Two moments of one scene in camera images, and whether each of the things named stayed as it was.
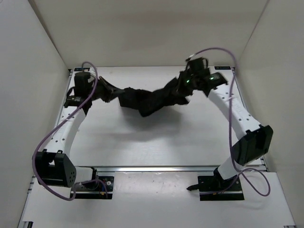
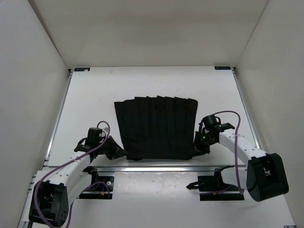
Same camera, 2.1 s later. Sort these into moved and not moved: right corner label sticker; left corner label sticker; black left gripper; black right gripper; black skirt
Moved: black left gripper; black skirt; black right gripper
Not moved: right corner label sticker; left corner label sticker
